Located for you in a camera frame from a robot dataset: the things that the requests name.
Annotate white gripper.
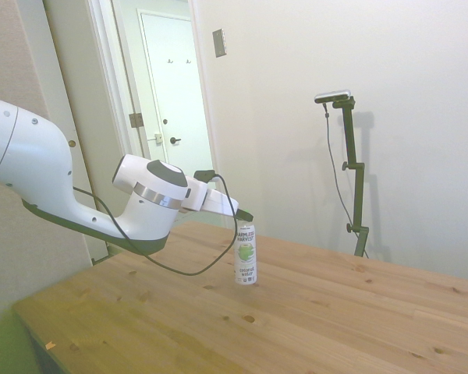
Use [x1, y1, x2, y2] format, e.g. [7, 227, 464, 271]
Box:
[184, 177, 255, 220]

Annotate white coconut water bottle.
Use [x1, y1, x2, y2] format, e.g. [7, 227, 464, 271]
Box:
[233, 221, 259, 287]

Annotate closed white door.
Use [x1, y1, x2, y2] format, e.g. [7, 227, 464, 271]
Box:
[139, 10, 214, 166]

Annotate open white door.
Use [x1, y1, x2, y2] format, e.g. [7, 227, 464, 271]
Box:
[42, 0, 144, 266]

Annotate green soft object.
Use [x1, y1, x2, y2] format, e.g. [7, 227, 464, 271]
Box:
[0, 305, 38, 374]

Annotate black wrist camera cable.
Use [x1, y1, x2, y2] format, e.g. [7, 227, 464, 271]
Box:
[73, 174, 239, 277]

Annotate dark green camera stand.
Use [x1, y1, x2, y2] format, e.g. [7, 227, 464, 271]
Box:
[331, 97, 371, 258]

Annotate grey camera on stand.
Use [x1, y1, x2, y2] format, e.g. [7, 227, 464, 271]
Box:
[314, 89, 353, 105]

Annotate grey wall switch plate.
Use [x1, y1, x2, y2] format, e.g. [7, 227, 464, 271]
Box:
[211, 27, 229, 58]

